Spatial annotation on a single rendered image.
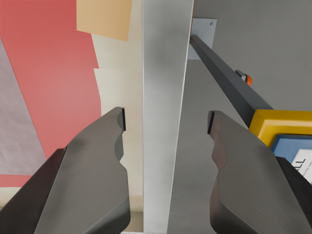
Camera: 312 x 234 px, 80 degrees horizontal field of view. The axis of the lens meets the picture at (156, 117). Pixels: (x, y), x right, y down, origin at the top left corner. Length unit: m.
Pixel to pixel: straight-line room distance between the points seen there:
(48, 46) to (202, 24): 1.01
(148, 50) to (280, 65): 1.27
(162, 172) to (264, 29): 1.14
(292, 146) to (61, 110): 0.28
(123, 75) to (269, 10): 1.13
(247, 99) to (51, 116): 0.35
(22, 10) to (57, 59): 0.05
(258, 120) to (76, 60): 0.23
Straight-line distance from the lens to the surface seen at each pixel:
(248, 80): 0.57
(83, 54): 0.21
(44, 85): 0.24
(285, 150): 0.28
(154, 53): 0.16
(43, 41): 0.23
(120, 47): 0.20
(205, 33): 1.18
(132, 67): 0.20
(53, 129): 0.27
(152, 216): 0.31
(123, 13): 0.20
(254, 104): 0.41
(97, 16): 0.20
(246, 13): 1.23
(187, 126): 1.41
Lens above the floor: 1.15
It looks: 58 degrees down
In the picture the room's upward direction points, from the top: 178 degrees counter-clockwise
